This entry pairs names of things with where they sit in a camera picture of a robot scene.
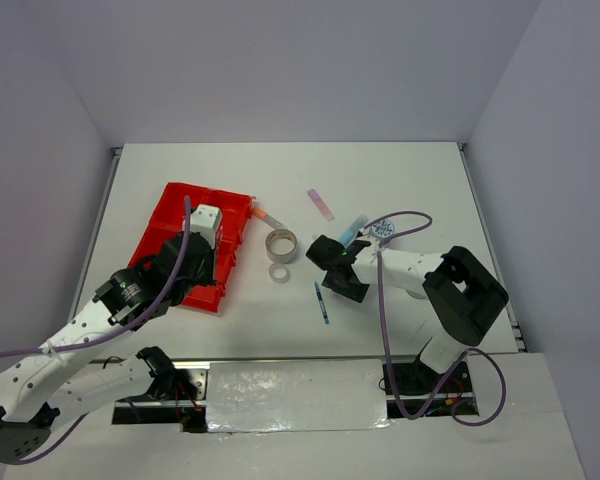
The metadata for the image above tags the red compartment organizer tray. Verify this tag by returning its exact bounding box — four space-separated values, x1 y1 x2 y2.
130 181 257 315

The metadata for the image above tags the blue crayon pen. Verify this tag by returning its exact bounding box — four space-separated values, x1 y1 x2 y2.
314 281 330 325

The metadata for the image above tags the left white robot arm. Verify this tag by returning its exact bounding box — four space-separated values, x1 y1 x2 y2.
0 231 219 465

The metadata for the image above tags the small clear tape roll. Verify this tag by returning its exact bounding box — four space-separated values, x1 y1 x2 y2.
268 263 290 284

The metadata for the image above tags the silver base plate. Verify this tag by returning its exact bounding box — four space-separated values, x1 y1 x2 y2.
111 357 481 435

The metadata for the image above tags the orange capped highlighter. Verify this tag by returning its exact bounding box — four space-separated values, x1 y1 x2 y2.
253 207 286 229

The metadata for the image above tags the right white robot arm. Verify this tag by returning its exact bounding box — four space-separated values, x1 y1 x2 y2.
306 235 509 391

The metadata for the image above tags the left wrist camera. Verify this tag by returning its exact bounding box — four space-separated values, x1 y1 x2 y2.
189 204 222 249

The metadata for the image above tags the blue capped highlighter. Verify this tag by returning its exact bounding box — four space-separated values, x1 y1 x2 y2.
337 215 368 248

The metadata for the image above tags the large clear tape roll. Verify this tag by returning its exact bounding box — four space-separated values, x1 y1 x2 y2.
265 229 298 264

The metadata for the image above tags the pink highlighter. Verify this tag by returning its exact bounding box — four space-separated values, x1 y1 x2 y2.
307 189 335 222

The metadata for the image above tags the blue white bottle far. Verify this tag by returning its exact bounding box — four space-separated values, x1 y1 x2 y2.
370 219 396 239

